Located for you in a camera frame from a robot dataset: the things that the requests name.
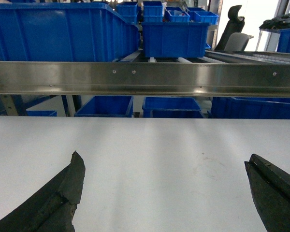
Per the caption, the steel shelf front rail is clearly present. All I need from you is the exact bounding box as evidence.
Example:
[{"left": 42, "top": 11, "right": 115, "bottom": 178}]
[{"left": 0, "top": 61, "right": 290, "bottom": 97}]

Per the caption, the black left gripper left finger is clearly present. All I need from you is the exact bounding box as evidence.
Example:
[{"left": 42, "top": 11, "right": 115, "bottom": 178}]
[{"left": 0, "top": 151, "right": 86, "bottom": 232}]

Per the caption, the medium blue plastic bin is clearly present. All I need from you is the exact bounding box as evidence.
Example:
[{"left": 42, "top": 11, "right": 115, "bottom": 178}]
[{"left": 142, "top": 22, "right": 210, "bottom": 58}]

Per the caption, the small blue bin lower middle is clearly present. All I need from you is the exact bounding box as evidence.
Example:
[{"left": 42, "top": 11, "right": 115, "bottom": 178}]
[{"left": 142, "top": 97, "right": 204, "bottom": 118}]

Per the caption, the small blue bin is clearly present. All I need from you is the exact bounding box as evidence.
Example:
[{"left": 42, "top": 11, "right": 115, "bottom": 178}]
[
  {"left": 74, "top": 95, "right": 133, "bottom": 117},
  {"left": 142, "top": 97, "right": 204, "bottom": 118}
]

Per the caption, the blue bin lower right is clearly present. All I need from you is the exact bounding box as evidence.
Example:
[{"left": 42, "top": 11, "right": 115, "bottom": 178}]
[{"left": 208, "top": 97, "right": 290, "bottom": 119}]

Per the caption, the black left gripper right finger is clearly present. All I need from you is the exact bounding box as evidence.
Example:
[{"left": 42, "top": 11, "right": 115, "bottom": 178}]
[{"left": 245, "top": 154, "right": 290, "bottom": 232}]

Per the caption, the black office chair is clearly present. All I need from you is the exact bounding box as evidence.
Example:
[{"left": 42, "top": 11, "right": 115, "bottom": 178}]
[{"left": 215, "top": 5, "right": 254, "bottom": 52}]

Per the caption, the small blue bin lower left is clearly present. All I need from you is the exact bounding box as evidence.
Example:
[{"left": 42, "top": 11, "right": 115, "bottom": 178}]
[{"left": 74, "top": 95, "right": 133, "bottom": 117}]

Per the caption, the large blue plastic bin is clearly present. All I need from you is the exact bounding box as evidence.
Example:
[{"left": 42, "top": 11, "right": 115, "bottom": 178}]
[{"left": 0, "top": 2, "right": 139, "bottom": 62}]

